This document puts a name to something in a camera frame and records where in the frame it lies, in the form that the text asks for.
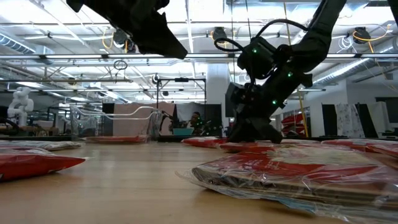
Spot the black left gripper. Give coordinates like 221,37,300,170
83,0,189,60

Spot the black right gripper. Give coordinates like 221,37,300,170
228,67,313,144

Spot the red bin rack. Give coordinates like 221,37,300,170
281,113,305,136

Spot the black robot with green lights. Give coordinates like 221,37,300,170
198,115,223,137

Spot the person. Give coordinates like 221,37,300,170
185,111,203,136

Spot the grey cloth panel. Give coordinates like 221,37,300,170
175,102,206,130

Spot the teal box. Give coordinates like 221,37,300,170
172,128,194,137

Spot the black door panel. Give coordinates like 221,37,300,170
321,103,338,137

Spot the white patterned curtain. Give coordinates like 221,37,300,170
335,103,359,139

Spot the clear plastic basket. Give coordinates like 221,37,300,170
70,105,160,144

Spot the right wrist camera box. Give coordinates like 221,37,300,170
224,82,249,118

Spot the black ceiling cord reel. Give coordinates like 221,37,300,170
353,26,373,45
211,26,233,46
111,27,136,54

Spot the black camera rig frame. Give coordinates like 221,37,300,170
155,77,207,136

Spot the yellow hanging cable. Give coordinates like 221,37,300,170
283,2,310,138

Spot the thin black hanging cable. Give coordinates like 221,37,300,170
229,0,236,83

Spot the black aluminium table frame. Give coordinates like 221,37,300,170
0,135,398,143

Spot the long ceiling light rail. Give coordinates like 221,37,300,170
0,53,398,60

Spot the black hanging cable with loop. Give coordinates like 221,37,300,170
244,0,251,38

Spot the silver spiral air duct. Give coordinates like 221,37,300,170
312,37,398,90

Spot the black wall screen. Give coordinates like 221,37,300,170
374,96,398,124

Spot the grey ceiling air duct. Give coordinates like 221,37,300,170
0,32,56,65

